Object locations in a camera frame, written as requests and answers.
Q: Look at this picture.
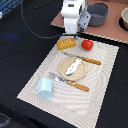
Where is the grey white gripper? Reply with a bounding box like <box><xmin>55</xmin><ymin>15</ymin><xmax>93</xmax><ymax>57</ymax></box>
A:
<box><xmin>61</xmin><ymin>2</ymin><xmax>91</xmax><ymax>34</ymax></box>

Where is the yellow toy bread loaf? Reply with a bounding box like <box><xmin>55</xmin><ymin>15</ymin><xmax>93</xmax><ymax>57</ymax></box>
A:
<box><xmin>56</xmin><ymin>38</ymin><xmax>76</xmax><ymax>50</ymax></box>

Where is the red toy tomato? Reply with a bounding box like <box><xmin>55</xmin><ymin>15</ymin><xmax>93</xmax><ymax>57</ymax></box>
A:
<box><xmin>81</xmin><ymin>40</ymin><xmax>93</xmax><ymax>50</ymax></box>

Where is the white blue toy fish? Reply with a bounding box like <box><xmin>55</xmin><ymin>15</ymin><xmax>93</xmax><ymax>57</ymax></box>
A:
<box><xmin>66</xmin><ymin>59</ymin><xmax>81</xmax><ymax>76</ymax></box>

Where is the light blue cup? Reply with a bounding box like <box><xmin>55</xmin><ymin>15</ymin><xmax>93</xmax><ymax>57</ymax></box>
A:
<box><xmin>38</xmin><ymin>78</ymin><xmax>53</xmax><ymax>98</ymax></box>

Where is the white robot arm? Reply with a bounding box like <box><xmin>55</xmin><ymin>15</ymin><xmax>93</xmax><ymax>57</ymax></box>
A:
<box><xmin>61</xmin><ymin>0</ymin><xmax>91</xmax><ymax>34</ymax></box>

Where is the large grey pot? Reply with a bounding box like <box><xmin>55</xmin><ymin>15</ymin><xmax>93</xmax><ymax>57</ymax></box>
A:
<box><xmin>87</xmin><ymin>3</ymin><xmax>110</xmax><ymax>27</ymax></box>

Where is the brown wooden board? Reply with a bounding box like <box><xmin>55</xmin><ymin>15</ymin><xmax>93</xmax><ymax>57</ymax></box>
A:
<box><xmin>51</xmin><ymin>0</ymin><xmax>128</xmax><ymax>43</ymax></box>

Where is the beige bowl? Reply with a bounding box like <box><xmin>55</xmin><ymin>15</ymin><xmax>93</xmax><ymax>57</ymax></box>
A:
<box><xmin>121</xmin><ymin>7</ymin><xmax>128</xmax><ymax>30</ymax></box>

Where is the round tan plate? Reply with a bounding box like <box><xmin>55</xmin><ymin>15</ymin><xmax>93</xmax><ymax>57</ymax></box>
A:
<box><xmin>59</xmin><ymin>57</ymin><xmax>87</xmax><ymax>81</ymax></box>

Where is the woven beige placemat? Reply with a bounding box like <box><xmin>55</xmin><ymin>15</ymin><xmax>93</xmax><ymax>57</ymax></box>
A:
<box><xmin>18</xmin><ymin>37</ymin><xmax>118</xmax><ymax>128</ymax></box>

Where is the knife with wooden handle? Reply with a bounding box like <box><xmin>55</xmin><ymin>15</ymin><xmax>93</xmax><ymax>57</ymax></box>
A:
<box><xmin>61</xmin><ymin>51</ymin><xmax>101</xmax><ymax>65</ymax></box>

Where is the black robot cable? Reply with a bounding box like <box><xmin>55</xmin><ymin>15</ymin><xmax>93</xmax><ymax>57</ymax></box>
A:
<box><xmin>20</xmin><ymin>0</ymin><xmax>66</xmax><ymax>39</ymax></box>

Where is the fork with wooden handle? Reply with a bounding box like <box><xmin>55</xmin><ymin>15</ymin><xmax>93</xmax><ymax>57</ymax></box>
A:
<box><xmin>49</xmin><ymin>72</ymin><xmax>89</xmax><ymax>91</ymax></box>

